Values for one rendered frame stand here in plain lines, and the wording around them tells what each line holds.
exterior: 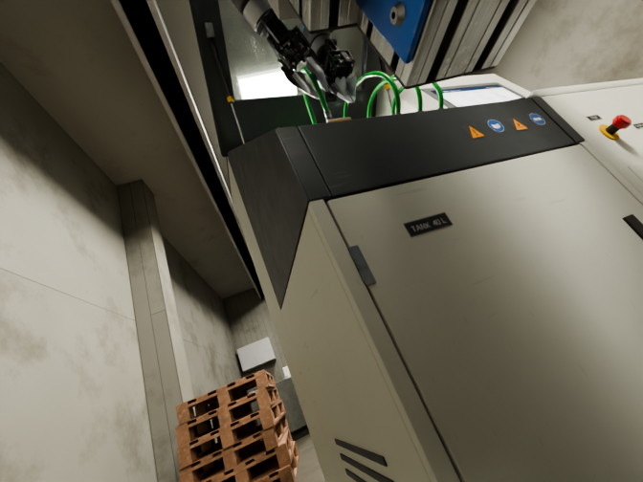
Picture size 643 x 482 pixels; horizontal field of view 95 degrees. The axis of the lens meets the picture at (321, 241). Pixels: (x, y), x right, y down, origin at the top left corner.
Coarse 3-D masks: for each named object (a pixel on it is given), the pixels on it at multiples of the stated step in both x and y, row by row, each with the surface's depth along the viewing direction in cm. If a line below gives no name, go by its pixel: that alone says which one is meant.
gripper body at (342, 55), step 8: (328, 40) 90; (336, 40) 91; (320, 48) 92; (328, 48) 90; (336, 48) 89; (320, 56) 93; (328, 56) 88; (336, 56) 88; (344, 56) 88; (352, 56) 88; (320, 64) 96; (328, 64) 90; (336, 64) 88; (344, 64) 88; (352, 64) 89; (328, 72) 92; (336, 72) 88; (344, 72) 90
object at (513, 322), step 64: (384, 192) 48; (448, 192) 51; (512, 192) 54; (576, 192) 58; (384, 256) 42; (448, 256) 44; (512, 256) 47; (576, 256) 49; (640, 256) 52; (384, 320) 38; (448, 320) 39; (512, 320) 41; (576, 320) 43; (640, 320) 45; (448, 384) 35; (512, 384) 36; (576, 384) 38; (640, 384) 40; (448, 448) 32; (512, 448) 33; (576, 448) 34; (640, 448) 36
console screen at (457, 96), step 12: (468, 84) 136; (480, 84) 138; (492, 84) 140; (432, 96) 122; (444, 96) 123; (456, 96) 125; (468, 96) 126; (480, 96) 128; (492, 96) 129; (504, 96) 130; (516, 96) 132
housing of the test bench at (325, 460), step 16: (240, 208) 123; (240, 224) 137; (256, 256) 113; (256, 272) 126; (272, 288) 98; (272, 304) 108; (288, 336) 92; (288, 352) 101; (288, 368) 111; (304, 384) 87; (304, 400) 94; (304, 416) 103; (320, 432) 84; (320, 448) 90; (320, 464) 99; (336, 480) 79
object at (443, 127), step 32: (320, 128) 53; (352, 128) 54; (384, 128) 56; (416, 128) 58; (448, 128) 60; (480, 128) 62; (512, 128) 65; (544, 128) 67; (320, 160) 49; (352, 160) 50; (384, 160) 52; (416, 160) 53; (448, 160) 55; (480, 160) 57; (352, 192) 47
